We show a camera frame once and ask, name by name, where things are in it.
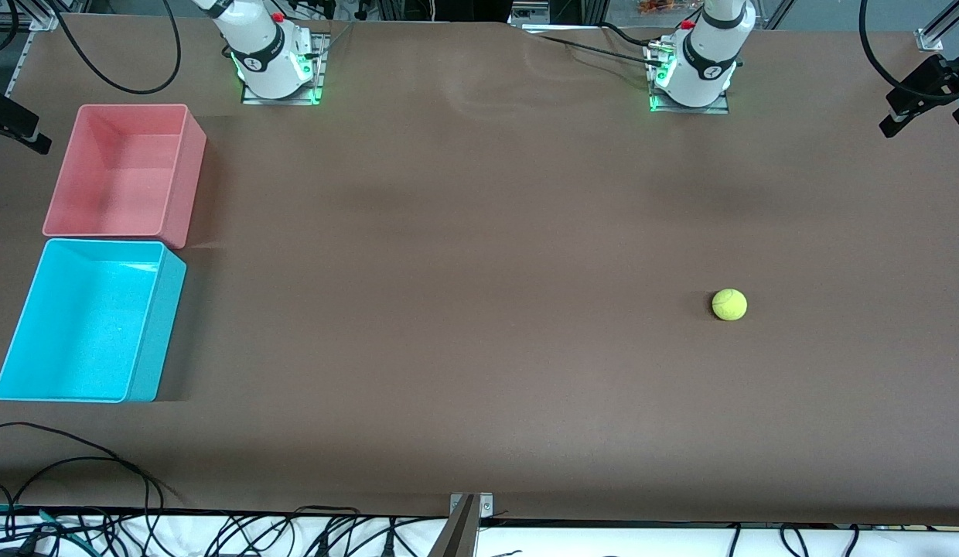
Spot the yellow tennis ball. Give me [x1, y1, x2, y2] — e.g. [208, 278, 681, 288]
[712, 289, 748, 322]

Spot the blue plastic bin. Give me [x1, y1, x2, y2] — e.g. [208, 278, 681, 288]
[0, 238, 188, 404]

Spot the black looping cable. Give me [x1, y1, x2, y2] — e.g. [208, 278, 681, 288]
[50, 0, 183, 96]

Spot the aluminium frame corner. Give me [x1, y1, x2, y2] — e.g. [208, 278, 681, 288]
[915, 0, 959, 53]

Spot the teal cable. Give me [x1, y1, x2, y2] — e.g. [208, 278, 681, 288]
[0, 505, 84, 542]

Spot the black curved base cable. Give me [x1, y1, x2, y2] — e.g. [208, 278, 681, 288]
[599, 22, 654, 47]

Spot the black straight base cable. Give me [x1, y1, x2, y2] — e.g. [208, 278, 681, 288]
[538, 34, 662, 66]

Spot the metal frame bracket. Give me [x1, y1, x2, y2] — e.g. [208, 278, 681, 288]
[450, 493, 494, 519]

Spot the aluminium frame profile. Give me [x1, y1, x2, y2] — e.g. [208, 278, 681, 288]
[427, 495, 480, 557]

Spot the perforated metal rail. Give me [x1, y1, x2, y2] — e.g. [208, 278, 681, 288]
[6, 31, 33, 97]

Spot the pink plastic bin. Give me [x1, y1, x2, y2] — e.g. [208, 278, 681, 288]
[43, 104, 207, 250]

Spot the long black floor cable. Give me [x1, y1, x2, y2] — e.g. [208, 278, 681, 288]
[0, 455, 154, 515]
[0, 422, 171, 507]

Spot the brown table cover sheet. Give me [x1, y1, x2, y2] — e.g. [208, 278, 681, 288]
[0, 14, 959, 527]

